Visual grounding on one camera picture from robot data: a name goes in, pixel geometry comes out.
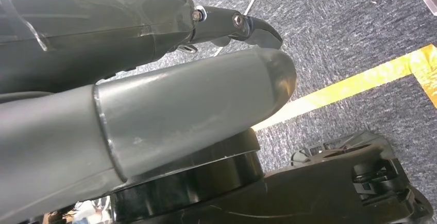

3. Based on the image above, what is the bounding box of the black round robot joint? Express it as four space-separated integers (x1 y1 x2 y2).
109 128 265 224

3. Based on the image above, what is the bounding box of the black robot foot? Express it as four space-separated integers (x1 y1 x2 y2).
150 131 434 224

